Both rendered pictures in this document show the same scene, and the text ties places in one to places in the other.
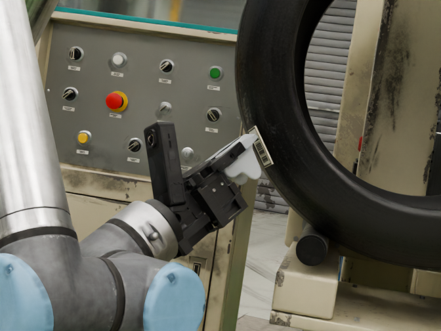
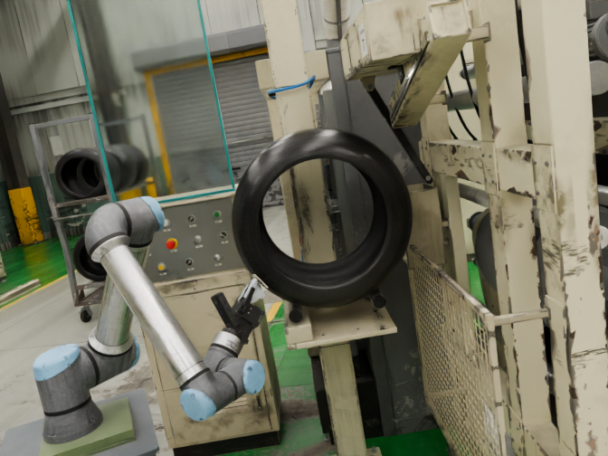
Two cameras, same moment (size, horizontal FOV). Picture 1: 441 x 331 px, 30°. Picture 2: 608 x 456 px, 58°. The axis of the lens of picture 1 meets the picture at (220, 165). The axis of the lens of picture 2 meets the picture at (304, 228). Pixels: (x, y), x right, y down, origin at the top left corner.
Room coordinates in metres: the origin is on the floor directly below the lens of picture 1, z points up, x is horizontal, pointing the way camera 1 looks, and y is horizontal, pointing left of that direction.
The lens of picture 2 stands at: (-0.53, 0.04, 1.50)
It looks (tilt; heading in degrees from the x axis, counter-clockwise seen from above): 10 degrees down; 351
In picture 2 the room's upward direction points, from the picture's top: 9 degrees counter-clockwise
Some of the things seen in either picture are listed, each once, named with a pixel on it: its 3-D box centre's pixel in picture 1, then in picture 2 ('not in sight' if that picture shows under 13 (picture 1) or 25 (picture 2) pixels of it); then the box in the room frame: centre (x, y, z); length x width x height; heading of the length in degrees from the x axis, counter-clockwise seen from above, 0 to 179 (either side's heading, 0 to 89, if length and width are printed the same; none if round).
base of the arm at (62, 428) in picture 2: not in sight; (70, 414); (1.29, 0.65, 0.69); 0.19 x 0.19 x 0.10
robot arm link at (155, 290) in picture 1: (140, 298); (239, 376); (0.91, 0.07, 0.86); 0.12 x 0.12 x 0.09; 43
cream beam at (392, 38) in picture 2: not in sight; (390, 42); (1.16, -0.59, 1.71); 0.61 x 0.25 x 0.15; 172
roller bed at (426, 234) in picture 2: not in sight; (416, 224); (1.49, -0.72, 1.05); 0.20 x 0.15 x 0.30; 172
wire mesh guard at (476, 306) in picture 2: not in sight; (450, 369); (1.05, -0.60, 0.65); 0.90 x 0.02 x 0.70; 172
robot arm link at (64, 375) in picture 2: not in sight; (63, 375); (1.30, 0.64, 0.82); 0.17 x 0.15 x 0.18; 133
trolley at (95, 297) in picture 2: not in sight; (114, 211); (5.33, 1.08, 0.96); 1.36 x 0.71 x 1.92; 161
